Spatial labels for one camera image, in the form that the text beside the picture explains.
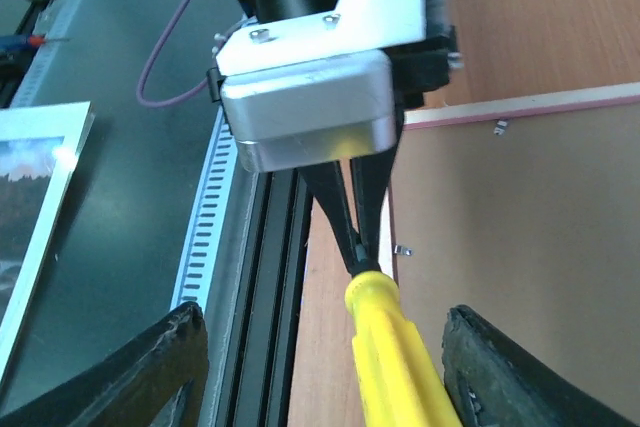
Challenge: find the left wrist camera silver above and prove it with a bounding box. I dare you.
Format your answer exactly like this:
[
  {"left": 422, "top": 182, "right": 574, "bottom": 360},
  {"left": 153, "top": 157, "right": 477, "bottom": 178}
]
[{"left": 220, "top": 50, "right": 397, "bottom": 172}]

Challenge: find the yellow handled screwdriver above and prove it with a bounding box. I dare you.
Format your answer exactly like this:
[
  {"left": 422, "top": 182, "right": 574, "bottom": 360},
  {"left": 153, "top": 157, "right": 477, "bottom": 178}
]
[{"left": 343, "top": 229, "right": 464, "bottom": 427}]

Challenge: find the landscape photo with white border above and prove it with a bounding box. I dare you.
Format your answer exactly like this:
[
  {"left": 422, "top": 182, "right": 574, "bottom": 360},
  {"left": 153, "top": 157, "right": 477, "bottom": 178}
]
[{"left": 1, "top": 102, "right": 95, "bottom": 370}]

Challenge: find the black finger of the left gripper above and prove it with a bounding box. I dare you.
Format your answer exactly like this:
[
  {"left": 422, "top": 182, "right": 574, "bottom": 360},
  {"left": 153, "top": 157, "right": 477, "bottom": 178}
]
[
  {"left": 349, "top": 111, "right": 406, "bottom": 268},
  {"left": 299, "top": 161, "right": 367, "bottom": 277}
]

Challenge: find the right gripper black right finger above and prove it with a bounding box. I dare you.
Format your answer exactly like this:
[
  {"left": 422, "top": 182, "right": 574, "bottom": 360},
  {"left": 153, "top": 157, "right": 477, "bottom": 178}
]
[{"left": 442, "top": 305, "right": 634, "bottom": 426}]

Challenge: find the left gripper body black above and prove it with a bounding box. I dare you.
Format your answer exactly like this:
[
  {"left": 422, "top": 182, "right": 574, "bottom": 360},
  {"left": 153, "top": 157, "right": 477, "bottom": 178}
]
[{"left": 389, "top": 0, "right": 459, "bottom": 110}]

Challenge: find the light blue slotted cable duct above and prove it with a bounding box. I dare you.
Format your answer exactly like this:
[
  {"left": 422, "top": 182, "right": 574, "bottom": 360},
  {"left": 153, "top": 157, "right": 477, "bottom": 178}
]
[{"left": 9, "top": 0, "right": 239, "bottom": 313}]

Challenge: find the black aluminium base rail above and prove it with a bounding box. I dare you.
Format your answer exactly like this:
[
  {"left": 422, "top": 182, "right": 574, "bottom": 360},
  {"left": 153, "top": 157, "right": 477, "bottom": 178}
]
[{"left": 199, "top": 168, "right": 311, "bottom": 426}]

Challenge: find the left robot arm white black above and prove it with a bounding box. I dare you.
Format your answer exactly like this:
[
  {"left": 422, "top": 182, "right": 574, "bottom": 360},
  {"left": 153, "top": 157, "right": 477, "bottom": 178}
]
[{"left": 211, "top": 0, "right": 463, "bottom": 275}]

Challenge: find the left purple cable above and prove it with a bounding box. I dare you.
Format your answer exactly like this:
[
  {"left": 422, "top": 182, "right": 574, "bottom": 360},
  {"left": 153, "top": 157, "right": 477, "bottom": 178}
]
[{"left": 136, "top": 0, "right": 217, "bottom": 109}]

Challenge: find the pink wooden picture frame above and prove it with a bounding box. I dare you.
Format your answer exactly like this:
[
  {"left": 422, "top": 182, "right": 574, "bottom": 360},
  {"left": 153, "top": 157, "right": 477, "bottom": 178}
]
[{"left": 404, "top": 82, "right": 639, "bottom": 131}]

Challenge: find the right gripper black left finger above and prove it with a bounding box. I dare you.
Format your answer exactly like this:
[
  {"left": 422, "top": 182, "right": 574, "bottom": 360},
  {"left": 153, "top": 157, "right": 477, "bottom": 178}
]
[{"left": 1, "top": 301, "right": 209, "bottom": 426}]

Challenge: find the brown frame backing board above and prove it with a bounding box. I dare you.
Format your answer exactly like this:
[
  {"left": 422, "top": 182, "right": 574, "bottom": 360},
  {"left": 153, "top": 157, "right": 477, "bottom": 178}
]
[{"left": 392, "top": 105, "right": 639, "bottom": 420}]

